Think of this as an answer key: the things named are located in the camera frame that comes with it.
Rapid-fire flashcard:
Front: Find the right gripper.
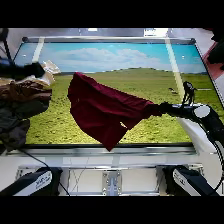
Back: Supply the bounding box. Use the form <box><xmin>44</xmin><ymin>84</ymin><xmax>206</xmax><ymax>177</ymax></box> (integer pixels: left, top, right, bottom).
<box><xmin>158</xmin><ymin>101</ymin><xmax>183</xmax><ymax>118</ymax></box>

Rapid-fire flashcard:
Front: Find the dark red T-shirt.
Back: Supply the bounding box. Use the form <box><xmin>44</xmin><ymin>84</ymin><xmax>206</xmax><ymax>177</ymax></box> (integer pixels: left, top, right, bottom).
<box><xmin>66</xmin><ymin>71</ymin><xmax>163</xmax><ymax>152</ymax></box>

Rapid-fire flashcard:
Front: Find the cream garment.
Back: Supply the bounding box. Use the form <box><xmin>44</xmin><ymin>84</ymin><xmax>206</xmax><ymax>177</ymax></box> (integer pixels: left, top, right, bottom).
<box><xmin>30</xmin><ymin>59</ymin><xmax>62</xmax><ymax>87</ymax></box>

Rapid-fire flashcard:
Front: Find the brown garment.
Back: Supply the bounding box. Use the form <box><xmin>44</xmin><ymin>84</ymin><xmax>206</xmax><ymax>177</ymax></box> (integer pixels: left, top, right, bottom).
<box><xmin>0</xmin><ymin>77</ymin><xmax>53</xmax><ymax>105</ymax></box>

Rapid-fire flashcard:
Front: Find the black garment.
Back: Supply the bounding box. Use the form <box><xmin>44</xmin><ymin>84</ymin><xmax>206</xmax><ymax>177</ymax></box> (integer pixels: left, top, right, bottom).
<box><xmin>0</xmin><ymin>57</ymin><xmax>46</xmax><ymax>81</ymax></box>

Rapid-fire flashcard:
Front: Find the dark grey garment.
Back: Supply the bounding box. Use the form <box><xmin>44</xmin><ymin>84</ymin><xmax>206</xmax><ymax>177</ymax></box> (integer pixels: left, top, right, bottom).
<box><xmin>0</xmin><ymin>99</ymin><xmax>51</xmax><ymax>155</ymax></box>

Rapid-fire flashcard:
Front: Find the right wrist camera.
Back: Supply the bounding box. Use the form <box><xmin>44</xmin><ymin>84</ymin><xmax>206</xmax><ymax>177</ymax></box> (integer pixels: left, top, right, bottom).
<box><xmin>181</xmin><ymin>81</ymin><xmax>198</xmax><ymax>107</ymax></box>

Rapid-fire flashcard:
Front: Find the silver frame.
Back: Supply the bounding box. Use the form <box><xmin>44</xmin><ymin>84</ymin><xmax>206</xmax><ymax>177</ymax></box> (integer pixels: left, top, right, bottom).
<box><xmin>5</xmin><ymin>34</ymin><xmax>214</xmax><ymax>197</ymax></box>

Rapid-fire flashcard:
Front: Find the black cable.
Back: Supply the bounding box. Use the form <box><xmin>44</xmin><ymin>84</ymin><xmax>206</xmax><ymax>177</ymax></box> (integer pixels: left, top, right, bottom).
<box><xmin>15</xmin><ymin>147</ymin><xmax>72</xmax><ymax>197</ymax></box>

